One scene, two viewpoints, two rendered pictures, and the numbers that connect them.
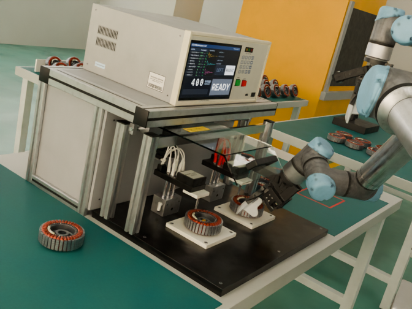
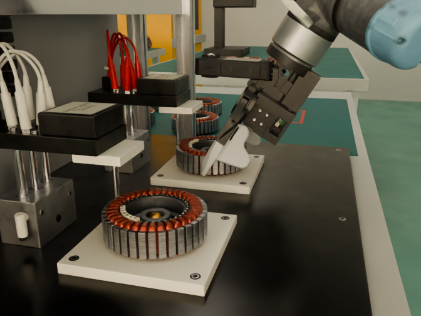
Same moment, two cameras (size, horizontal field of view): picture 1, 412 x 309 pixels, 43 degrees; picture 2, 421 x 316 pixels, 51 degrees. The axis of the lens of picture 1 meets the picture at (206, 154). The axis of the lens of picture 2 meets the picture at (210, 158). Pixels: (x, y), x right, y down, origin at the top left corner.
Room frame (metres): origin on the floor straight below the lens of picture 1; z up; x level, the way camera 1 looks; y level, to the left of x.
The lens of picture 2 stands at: (0.97, 0.04, 1.01)
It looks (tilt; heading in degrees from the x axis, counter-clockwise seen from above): 18 degrees down; 342
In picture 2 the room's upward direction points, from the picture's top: straight up
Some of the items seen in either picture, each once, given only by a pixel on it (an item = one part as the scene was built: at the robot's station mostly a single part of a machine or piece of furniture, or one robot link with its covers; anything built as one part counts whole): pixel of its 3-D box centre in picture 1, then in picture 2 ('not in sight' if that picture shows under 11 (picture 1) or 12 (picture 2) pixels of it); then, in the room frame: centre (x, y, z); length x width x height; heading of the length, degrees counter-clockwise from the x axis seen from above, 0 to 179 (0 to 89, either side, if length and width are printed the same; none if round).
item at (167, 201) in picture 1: (166, 203); (39, 209); (1.47, 0.08, 0.80); 0.08 x 0.05 x 0.06; 147
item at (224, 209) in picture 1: (244, 213); (211, 168); (1.59, -0.17, 0.78); 0.15 x 0.15 x 0.01; 57
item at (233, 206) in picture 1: (246, 206); (211, 154); (1.59, -0.17, 0.80); 0.11 x 0.11 x 0.04
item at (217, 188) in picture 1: (211, 190); (127, 149); (1.67, -0.05, 0.80); 0.08 x 0.05 x 0.06; 147
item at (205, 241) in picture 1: (201, 229); (156, 241); (1.39, -0.04, 0.78); 0.15 x 0.15 x 0.01; 57
